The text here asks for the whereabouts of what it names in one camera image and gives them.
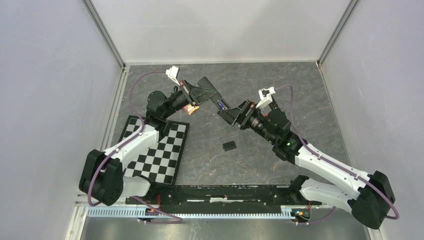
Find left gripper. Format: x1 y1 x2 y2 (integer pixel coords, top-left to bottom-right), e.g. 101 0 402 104
162 78 217 119

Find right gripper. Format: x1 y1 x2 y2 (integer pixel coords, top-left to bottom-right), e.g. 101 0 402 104
217 98 277 144

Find black battery cover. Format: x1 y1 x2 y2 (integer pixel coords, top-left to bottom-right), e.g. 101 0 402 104
222 140 237 152

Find black remote control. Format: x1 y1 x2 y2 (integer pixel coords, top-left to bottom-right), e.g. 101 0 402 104
215 97 231 111

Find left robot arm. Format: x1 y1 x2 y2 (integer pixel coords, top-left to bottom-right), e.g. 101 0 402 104
78 77 221 207

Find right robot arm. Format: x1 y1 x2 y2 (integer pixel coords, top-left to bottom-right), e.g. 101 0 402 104
216 100 396 230

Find red yellow small box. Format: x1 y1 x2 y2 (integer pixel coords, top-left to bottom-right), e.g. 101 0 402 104
183 104 200 116

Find checkerboard calibration board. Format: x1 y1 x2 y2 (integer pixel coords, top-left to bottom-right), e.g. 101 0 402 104
123 121 190 185

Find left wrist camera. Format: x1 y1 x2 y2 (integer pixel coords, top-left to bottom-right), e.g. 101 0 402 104
165 65 181 86

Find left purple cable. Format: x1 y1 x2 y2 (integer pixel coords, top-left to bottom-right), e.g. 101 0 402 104
87 71 168 208

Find purple cable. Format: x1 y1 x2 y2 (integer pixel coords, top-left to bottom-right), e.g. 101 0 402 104
274 84 400 226
87 71 168 208

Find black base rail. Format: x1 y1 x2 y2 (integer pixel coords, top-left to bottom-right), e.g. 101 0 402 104
142 184 322 214

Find white cable comb strip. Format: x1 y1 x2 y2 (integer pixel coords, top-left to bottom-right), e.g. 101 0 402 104
86 206 306 220

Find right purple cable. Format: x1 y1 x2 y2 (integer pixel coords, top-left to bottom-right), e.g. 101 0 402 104
274 84 400 226

